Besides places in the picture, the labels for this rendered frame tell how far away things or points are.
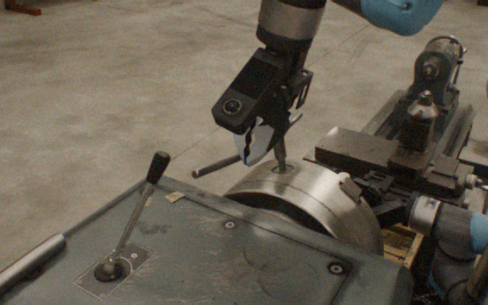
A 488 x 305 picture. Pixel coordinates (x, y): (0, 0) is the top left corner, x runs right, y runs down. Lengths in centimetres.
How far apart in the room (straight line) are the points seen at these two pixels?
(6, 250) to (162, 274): 222
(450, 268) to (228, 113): 64
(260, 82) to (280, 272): 24
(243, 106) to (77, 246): 29
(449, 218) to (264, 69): 55
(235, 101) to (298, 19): 12
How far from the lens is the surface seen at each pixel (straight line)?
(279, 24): 56
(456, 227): 99
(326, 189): 80
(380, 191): 102
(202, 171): 61
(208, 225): 67
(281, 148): 80
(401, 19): 47
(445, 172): 142
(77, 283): 62
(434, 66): 182
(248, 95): 56
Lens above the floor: 168
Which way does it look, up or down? 30 degrees down
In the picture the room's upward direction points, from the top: straight up
